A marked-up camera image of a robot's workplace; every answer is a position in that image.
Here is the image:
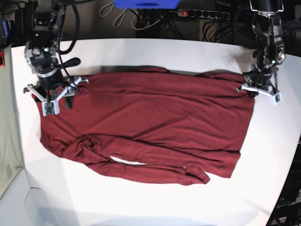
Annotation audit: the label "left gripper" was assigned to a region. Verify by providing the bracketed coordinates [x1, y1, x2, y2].
[237, 69, 281, 105]

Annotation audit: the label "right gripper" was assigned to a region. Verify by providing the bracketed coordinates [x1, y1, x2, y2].
[23, 70, 89, 115]

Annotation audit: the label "dark red t-shirt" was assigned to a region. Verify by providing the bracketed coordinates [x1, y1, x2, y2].
[40, 68, 255, 186]

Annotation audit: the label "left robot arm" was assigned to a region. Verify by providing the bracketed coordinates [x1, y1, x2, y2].
[237, 0, 286, 105]

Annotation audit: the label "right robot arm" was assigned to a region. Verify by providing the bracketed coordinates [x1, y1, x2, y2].
[24, 0, 88, 116]

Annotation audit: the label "red and black device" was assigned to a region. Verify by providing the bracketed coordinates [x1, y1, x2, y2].
[0, 50, 5, 68]

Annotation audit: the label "grey fabric side panel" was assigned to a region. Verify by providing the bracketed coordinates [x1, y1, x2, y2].
[0, 47, 24, 196]

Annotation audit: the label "black power strip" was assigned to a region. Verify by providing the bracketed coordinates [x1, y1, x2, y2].
[177, 9, 230, 21]

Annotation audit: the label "blue box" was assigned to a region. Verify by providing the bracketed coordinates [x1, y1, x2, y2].
[114, 0, 180, 9]

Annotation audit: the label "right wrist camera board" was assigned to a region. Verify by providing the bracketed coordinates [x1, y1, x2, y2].
[41, 102, 55, 116]

